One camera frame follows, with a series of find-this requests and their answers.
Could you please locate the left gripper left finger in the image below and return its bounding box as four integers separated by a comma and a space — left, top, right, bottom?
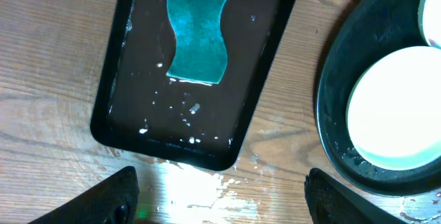
30, 166, 139, 224

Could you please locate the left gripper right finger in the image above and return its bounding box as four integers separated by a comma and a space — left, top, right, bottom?
305, 168, 405, 224

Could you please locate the light blue plate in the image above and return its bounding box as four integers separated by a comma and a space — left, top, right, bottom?
346, 46, 440, 170
418, 0, 441, 49

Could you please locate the green yellow sponge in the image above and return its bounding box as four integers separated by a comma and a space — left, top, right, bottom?
167, 0, 228, 85

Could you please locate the black rectangular tray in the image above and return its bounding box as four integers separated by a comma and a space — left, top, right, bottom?
90, 0, 295, 171

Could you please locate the black round tray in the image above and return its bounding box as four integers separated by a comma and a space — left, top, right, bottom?
315, 0, 440, 196

